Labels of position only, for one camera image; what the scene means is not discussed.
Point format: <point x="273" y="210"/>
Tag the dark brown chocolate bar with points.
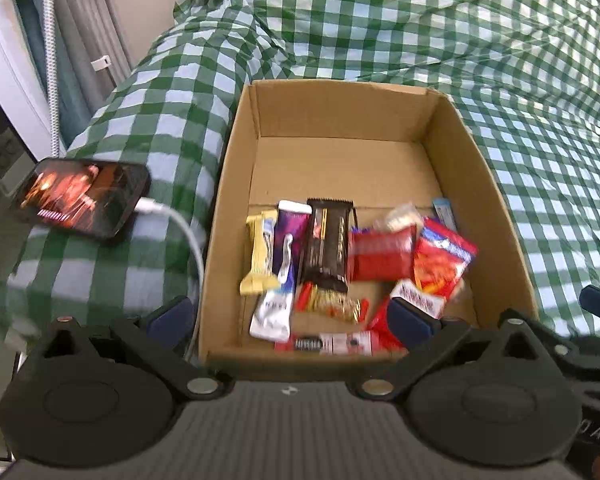
<point x="327" y="245"/>

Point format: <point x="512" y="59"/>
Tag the white plastic clip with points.
<point x="101" y="63"/>

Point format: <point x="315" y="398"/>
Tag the golden nut bar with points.
<point x="330" y="305"/>

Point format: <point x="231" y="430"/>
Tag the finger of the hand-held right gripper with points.
<point x="597" y="299"/>
<point x="550" y="337"/>

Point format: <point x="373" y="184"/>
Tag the green checkered bed cover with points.
<point x="355" y="20"/>

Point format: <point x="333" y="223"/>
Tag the small red snack packet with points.
<point x="380" y="255"/>

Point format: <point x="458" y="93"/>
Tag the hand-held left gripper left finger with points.
<point x="172" y="319"/>

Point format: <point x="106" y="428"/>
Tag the red and white packet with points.
<point x="417" y="297"/>

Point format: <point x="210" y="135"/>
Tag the pale yellow snack bar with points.
<point x="260" y="255"/>

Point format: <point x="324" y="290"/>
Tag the teal curtain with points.
<point x="30" y="35"/>

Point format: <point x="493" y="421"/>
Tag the black smartphone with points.
<point x="80" y="195"/>

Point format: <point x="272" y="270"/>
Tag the white door frame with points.
<point x="5" y="60"/>

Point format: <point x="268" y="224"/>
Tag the long thin red bar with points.
<point x="330" y="345"/>

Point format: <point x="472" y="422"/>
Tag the red orange snack packet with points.
<point x="442" y="260"/>

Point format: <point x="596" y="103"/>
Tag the grey curtain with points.
<point x="95" y="10"/>

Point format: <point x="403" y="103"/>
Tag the light blue strip packet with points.
<point x="445" y="212"/>

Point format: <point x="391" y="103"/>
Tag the cardboard box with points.
<point x="340" y="115"/>

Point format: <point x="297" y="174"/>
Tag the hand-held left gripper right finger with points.
<point x="405" y="319"/>

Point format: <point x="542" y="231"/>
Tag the clear puffed rice bar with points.
<point x="402" y="217"/>

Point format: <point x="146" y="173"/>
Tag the purple and white packet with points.
<point x="285" y="260"/>

